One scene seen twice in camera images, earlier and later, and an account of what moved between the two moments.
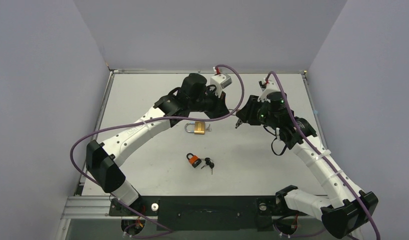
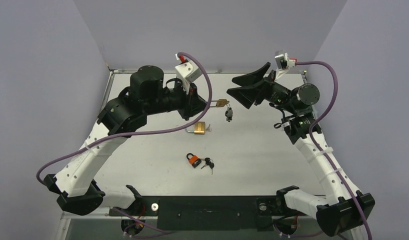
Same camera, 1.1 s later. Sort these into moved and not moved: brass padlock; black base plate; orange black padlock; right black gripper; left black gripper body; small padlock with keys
Moved: right black gripper; left black gripper body; small padlock with keys
Not moved: black base plate; brass padlock; orange black padlock
